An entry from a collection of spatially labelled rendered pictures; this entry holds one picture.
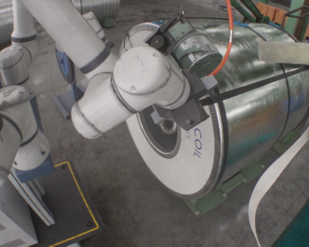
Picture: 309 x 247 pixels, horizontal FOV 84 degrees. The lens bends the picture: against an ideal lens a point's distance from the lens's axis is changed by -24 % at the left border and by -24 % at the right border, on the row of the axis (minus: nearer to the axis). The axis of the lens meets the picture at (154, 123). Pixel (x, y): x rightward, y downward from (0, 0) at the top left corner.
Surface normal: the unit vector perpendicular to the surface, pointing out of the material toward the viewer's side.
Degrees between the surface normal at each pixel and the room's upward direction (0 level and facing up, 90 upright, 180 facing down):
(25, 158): 68
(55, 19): 84
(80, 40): 76
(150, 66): 48
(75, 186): 0
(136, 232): 0
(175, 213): 0
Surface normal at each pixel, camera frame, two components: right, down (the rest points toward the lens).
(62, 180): 0.05, -0.76
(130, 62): -0.38, -0.18
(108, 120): 0.08, 0.67
